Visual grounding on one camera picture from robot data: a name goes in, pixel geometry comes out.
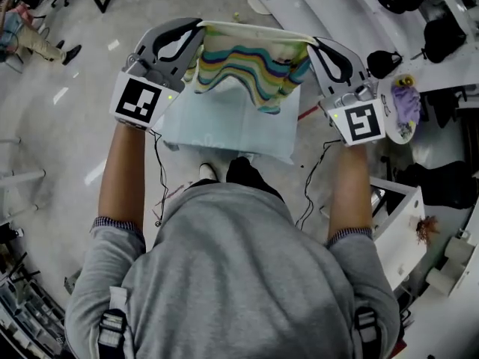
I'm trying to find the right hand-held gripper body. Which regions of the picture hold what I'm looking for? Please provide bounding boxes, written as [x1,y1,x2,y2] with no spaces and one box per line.
[317,82,387,148]

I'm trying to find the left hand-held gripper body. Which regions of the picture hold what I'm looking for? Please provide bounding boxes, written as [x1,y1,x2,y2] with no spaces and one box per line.
[109,52,186,132]

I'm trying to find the striped long-sleeved top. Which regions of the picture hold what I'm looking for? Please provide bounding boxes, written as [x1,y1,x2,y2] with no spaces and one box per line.
[183,19,320,116]

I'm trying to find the person's left forearm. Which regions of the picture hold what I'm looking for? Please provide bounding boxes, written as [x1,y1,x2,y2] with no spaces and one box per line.
[97,122,151,236]

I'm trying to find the person's right forearm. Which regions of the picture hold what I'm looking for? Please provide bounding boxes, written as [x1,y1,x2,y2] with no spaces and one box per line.
[326,141,374,239]

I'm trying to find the small black pouch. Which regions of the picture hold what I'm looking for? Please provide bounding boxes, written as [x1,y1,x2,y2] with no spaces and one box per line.
[366,49,404,80]

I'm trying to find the round white side table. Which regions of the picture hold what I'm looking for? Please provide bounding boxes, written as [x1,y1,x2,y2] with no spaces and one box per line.
[379,73,424,146]

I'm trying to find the red floor tape strip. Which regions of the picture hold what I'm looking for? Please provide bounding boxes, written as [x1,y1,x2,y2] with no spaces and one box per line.
[296,104,320,121]

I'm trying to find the purple cloth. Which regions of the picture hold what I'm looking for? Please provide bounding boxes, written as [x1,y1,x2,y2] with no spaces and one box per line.
[391,84,422,127]

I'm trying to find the curved white desk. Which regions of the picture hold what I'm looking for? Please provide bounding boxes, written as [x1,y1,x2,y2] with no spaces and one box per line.
[237,0,479,93]

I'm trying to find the light blue table cloth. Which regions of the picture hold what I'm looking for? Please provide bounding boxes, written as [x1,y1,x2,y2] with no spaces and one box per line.
[154,76,302,166]

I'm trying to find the black bag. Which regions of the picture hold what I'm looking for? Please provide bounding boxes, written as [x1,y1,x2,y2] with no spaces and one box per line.
[421,18,469,64]

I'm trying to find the person's white shoe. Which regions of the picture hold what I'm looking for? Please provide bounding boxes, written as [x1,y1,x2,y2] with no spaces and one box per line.
[198,162,220,182]

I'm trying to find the person's black trouser leg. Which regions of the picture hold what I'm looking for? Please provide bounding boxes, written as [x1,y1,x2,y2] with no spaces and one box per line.
[225,156,286,202]

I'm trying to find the white open cabinet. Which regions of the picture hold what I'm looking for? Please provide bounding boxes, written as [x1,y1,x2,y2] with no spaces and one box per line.
[367,175,428,292]

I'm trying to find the reddish brown dried plant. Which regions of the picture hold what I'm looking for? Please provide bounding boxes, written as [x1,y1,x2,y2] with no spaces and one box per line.
[415,215,442,245]

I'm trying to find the white paper roll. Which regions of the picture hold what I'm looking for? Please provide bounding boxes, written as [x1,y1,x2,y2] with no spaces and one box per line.
[426,266,456,297]
[443,235,477,266]

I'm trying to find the person's grey sweatshirt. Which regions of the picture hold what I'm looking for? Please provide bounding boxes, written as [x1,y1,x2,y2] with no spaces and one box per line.
[63,181,402,359]

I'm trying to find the cluttered storage shelf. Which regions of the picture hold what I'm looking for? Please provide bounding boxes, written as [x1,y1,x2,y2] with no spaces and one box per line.
[0,251,69,359]

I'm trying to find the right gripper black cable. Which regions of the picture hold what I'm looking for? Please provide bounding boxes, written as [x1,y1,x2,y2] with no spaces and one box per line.
[294,139,342,230]

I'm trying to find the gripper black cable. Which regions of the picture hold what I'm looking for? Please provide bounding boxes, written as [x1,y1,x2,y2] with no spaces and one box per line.
[148,128,170,228]
[294,139,342,230]

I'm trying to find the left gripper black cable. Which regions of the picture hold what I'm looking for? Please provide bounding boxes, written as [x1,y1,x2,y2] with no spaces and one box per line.
[148,128,170,228]

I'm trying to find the white metal rail rack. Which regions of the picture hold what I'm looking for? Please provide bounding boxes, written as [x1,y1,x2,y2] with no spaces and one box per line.
[0,135,46,224]

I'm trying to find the grey harness strap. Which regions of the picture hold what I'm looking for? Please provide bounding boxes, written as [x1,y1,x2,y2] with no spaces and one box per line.
[97,285,131,359]
[353,306,383,359]

